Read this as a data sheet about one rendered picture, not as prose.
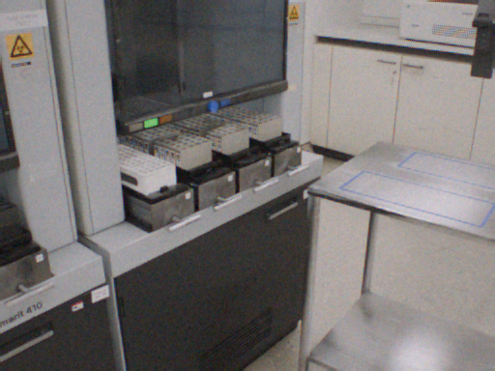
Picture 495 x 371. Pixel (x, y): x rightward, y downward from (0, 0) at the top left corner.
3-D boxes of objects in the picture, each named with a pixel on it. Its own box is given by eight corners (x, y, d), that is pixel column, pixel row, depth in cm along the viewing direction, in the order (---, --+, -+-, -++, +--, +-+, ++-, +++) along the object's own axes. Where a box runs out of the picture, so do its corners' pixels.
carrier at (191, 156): (207, 158, 145) (206, 138, 143) (212, 160, 144) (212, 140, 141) (175, 170, 137) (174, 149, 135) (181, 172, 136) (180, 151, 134)
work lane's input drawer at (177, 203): (21, 163, 166) (16, 137, 162) (59, 153, 175) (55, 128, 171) (163, 239, 121) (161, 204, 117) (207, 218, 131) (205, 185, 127)
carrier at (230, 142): (244, 145, 155) (244, 126, 153) (248, 147, 154) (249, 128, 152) (216, 156, 148) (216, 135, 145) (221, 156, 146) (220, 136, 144)
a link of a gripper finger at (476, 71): (501, 28, 68) (499, 28, 68) (492, 78, 71) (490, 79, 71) (479, 25, 70) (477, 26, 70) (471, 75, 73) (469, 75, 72)
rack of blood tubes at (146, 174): (80, 169, 143) (77, 148, 140) (110, 159, 150) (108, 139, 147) (146, 200, 125) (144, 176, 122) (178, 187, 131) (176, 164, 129)
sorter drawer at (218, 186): (63, 152, 176) (59, 127, 172) (97, 142, 185) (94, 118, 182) (211, 216, 131) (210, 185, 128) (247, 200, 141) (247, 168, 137)
